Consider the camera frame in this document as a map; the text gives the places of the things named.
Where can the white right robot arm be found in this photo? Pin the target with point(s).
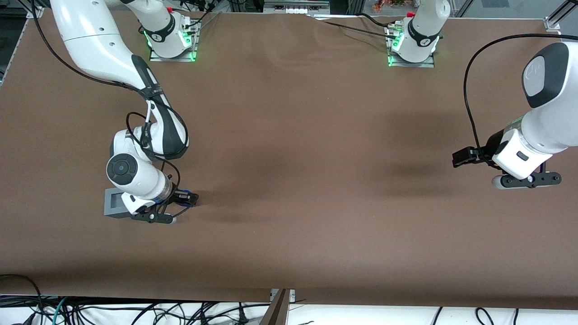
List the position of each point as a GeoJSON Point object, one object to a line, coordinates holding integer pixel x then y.
{"type": "Point", "coordinates": [95, 40]}

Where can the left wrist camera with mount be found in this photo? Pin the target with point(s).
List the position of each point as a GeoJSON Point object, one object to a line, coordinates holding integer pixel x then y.
{"type": "Point", "coordinates": [528, 180]}

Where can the brown table cover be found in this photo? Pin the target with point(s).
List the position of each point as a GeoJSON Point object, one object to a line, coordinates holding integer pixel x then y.
{"type": "Point", "coordinates": [316, 180]}

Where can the aluminium profile beam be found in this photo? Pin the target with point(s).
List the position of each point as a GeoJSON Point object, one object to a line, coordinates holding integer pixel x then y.
{"type": "Point", "coordinates": [277, 311]}

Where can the gray square base block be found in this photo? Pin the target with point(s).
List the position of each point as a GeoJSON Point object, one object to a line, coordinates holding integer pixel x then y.
{"type": "Point", "coordinates": [113, 203]}

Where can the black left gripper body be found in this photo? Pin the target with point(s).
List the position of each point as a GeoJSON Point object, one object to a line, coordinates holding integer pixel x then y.
{"type": "Point", "coordinates": [491, 147]}

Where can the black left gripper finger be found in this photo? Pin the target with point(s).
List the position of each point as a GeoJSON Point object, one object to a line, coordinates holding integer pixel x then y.
{"type": "Point", "coordinates": [482, 151]}
{"type": "Point", "coordinates": [463, 158]}

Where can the silver corner bracket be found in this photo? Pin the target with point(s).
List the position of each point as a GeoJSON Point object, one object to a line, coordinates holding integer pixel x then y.
{"type": "Point", "coordinates": [36, 12]}
{"type": "Point", "coordinates": [552, 25]}

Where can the white power strip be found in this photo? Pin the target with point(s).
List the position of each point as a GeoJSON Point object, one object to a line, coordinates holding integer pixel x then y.
{"type": "Point", "coordinates": [295, 6]}

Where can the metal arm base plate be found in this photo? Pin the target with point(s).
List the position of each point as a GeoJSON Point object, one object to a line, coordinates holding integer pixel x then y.
{"type": "Point", "coordinates": [174, 58]}
{"type": "Point", "coordinates": [411, 65]}

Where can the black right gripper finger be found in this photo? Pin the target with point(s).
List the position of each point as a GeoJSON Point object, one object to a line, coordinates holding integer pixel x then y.
{"type": "Point", "coordinates": [180, 206]}
{"type": "Point", "coordinates": [188, 196]}

